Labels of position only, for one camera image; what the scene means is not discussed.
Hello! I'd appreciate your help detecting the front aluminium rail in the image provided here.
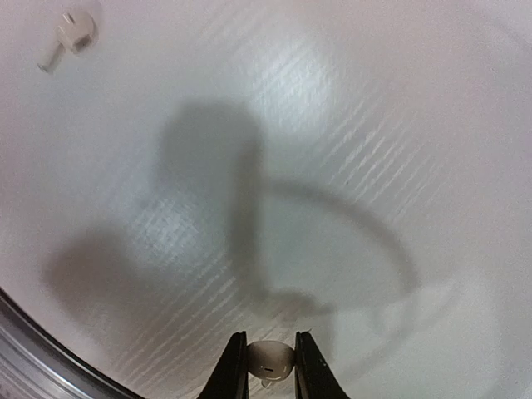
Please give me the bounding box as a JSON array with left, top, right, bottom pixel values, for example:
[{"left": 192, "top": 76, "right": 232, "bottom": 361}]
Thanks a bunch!
[{"left": 1, "top": 291, "right": 139, "bottom": 398}]

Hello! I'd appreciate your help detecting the white earbud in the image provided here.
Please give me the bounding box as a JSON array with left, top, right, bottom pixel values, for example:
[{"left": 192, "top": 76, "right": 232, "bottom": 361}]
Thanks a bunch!
[
  {"left": 247, "top": 340, "right": 295, "bottom": 388},
  {"left": 37, "top": 8, "right": 97, "bottom": 74}
]

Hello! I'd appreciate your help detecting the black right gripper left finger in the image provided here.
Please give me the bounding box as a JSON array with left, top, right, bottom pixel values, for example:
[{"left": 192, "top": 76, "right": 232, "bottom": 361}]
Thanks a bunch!
[{"left": 199, "top": 332, "right": 249, "bottom": 399}]

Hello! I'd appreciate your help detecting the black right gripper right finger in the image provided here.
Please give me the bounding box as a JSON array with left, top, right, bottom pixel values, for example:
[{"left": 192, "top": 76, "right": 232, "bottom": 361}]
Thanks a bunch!
[{"left": 294, "top": 332, "right": 349, "bottom": 399}]

